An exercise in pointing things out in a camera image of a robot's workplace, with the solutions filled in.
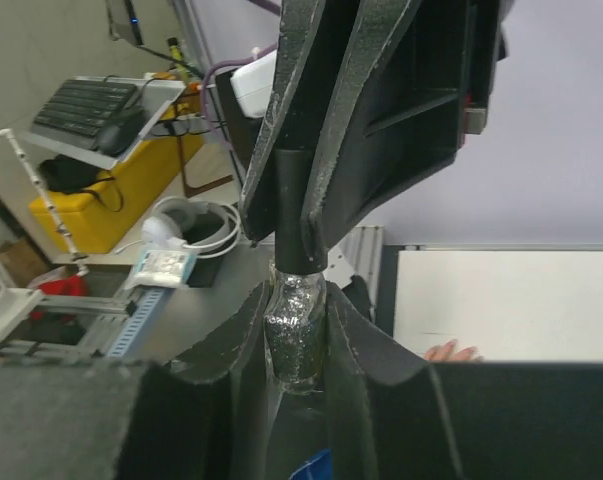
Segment white slotted cable duct left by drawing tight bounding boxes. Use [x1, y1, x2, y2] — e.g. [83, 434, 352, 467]
[106, 288, 172, 359]

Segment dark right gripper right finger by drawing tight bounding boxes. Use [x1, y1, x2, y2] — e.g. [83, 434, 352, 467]
[324, 284, 461, 479]

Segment black nail polish brush cap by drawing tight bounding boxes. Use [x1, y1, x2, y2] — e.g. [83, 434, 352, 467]
[274, 149, 327, 276]

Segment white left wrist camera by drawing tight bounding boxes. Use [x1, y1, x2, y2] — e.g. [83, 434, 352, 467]
[230, 49, 277, 119]

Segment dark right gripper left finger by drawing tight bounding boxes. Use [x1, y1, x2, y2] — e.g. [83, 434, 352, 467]
[116, 282, 271, 479]

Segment black keyboard on tray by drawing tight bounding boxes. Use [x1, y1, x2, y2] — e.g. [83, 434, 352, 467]
[30, 79, 147, 157]

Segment yellow storage box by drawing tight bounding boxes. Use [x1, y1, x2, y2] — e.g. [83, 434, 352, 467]
[37, 134, 203, 254]

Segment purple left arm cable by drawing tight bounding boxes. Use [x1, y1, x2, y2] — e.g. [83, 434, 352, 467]
[200, 42, 280, 151]

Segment white headphones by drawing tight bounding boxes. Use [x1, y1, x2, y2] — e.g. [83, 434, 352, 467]
[114, 196, 241, 260]

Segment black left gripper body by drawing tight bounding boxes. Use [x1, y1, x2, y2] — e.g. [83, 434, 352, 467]
[330, 1, 507, 240]

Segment nail polish bottle glass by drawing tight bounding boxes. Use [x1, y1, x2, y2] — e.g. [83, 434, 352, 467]
[264, 267, 327, 395]

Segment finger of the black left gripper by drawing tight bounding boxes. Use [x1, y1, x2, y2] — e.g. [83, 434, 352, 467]
[239, 1, 326, 243]
[300, 1, 421, 259]

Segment person's bare hand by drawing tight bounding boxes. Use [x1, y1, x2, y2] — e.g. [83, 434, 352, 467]
[423, 339, 483, 363]

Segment packet of wipes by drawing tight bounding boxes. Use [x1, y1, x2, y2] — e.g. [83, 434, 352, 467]
[125, 249, 197, 289]

